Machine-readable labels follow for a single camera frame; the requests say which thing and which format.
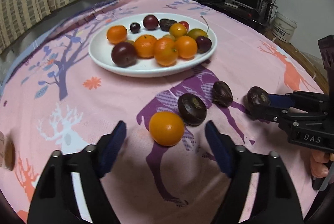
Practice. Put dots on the large dark plum front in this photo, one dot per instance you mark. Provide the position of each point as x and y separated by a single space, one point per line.
124 54

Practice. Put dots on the person's right hand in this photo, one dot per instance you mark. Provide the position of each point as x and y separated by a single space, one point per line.
318 159

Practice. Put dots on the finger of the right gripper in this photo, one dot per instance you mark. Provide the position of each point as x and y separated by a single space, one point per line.
300 100
266 113

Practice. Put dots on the pink deer tablecloth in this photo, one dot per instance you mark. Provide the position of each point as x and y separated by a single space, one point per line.
60 99

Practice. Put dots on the white plastic bucket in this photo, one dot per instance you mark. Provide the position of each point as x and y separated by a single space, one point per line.
283 27

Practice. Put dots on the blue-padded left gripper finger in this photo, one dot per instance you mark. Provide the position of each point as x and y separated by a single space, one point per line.
54 198

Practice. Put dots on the small orange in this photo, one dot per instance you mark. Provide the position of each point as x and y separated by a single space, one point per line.
187 47

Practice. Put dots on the large orange front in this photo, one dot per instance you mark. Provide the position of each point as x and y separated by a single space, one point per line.
144 46

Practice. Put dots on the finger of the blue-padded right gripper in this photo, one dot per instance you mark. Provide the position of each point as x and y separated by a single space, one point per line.
276 199

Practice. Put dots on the dark cherry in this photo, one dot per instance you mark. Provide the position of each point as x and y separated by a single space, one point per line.
203 44
135 27

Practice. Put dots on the green-orange citrus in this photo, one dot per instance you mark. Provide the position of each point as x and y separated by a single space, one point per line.
196 32

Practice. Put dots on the small yellow-green fruit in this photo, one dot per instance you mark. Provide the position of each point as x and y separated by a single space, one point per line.
130 41
169 37

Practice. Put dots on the red cherry tomato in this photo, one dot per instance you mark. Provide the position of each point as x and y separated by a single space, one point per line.
185 24

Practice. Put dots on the white oval plate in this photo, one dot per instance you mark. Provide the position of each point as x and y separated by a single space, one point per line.
100 48

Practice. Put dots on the yellow orange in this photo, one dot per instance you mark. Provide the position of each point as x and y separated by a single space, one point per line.
177 30

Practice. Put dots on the dark wrinkled fruit small back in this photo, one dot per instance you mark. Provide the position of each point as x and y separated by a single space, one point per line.
256 96

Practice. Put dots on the black metal shelf desk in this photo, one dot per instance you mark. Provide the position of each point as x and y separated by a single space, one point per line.
234 2

